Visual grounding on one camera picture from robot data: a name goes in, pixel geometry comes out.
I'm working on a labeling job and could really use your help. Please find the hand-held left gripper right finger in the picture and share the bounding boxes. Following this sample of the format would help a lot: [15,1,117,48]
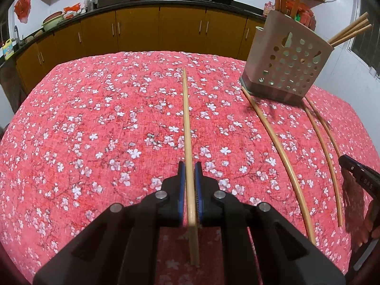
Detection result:
[194,161,347,285]

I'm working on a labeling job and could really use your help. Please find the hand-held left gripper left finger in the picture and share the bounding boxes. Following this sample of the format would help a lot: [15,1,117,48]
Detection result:
[33,161,188,285]

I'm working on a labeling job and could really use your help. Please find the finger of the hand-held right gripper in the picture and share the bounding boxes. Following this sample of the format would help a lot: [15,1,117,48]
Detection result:
[338,154,380,198]
[347,237,380,281]

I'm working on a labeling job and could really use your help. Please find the beige perforated utensil holder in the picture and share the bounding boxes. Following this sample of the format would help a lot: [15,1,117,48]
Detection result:
[239,9,335,108]

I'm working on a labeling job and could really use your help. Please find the red floral tablecloth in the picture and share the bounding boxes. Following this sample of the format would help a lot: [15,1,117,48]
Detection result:
[0,50,375,285]

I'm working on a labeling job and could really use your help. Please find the barred window large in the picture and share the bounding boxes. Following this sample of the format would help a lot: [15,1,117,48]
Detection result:
[350,0,380,79]

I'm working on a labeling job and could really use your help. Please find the wooden lower cabinets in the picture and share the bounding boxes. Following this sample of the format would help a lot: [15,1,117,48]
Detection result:
[0,4,268,102]

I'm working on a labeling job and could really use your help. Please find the red bag over thermoses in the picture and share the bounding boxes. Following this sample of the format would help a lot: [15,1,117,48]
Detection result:
[285,0,310,16]

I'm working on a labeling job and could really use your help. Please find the black kitchen countertop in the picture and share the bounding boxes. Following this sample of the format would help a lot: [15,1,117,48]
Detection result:
[0,0,268,66]

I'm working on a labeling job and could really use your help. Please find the red bag on basin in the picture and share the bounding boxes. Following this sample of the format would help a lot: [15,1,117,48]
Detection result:
[63,3,81,19]

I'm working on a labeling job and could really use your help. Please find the green basin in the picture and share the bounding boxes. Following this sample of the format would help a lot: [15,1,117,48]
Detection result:
[41,11,65,32]

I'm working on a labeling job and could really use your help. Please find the yellow detergent bottle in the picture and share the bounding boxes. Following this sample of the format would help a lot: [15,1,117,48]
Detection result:
[2,38,15,60]

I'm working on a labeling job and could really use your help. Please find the red hanging plastic bag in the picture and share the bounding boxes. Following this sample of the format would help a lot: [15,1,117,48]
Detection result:
[14,0,33,24]

